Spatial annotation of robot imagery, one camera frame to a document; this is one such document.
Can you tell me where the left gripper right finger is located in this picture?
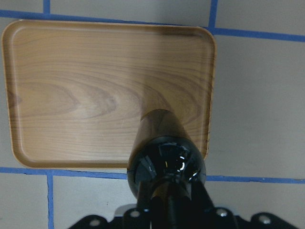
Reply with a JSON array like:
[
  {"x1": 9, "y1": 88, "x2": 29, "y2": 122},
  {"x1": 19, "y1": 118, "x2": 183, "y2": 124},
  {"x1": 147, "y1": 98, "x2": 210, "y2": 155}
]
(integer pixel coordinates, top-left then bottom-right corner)
[{"x1": 191, "y1": 180, "x2": 214, "y2": 210}]

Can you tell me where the wooden tray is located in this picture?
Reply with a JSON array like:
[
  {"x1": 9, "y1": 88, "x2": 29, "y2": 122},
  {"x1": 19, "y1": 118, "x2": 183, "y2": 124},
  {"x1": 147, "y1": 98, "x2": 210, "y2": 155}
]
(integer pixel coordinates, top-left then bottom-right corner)
[{"x1": 2, "y1": 20, "x2": 216, "y2": 168}]

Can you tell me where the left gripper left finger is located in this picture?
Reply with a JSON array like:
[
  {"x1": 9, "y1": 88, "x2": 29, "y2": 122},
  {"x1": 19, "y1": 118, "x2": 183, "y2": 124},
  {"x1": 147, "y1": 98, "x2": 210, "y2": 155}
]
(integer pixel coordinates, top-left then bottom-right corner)
[{"x1": 136, "y1": 181, "x2": 153, "y2": 212}]

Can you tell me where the dark wine bottle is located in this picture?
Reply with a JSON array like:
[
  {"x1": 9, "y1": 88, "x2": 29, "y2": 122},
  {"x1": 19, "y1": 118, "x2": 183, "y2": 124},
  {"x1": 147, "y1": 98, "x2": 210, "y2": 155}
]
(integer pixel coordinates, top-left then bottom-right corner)
[{"x1": 126, "y1": 108, "x2": 207, "y2": 229}]

